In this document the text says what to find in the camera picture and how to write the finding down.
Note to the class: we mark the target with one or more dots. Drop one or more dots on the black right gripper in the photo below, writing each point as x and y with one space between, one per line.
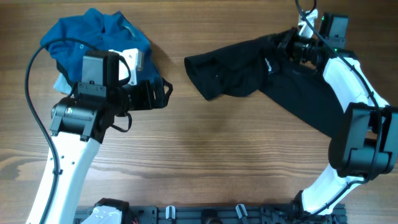
286 45

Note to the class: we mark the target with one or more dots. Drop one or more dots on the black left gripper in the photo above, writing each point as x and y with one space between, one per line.
148 102

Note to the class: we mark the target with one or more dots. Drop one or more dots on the black polo shirt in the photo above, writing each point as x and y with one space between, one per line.
243 68

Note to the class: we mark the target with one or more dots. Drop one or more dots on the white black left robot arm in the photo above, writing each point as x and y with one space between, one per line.
79 123

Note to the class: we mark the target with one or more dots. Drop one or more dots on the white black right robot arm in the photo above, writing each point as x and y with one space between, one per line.
366 143

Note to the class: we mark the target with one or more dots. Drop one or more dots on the blue polo shirt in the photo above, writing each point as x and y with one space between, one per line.
103 31

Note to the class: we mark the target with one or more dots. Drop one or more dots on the folded light grey garment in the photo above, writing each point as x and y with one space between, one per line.
61 85

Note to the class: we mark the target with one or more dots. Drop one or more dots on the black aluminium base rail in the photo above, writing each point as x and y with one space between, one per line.
265 214

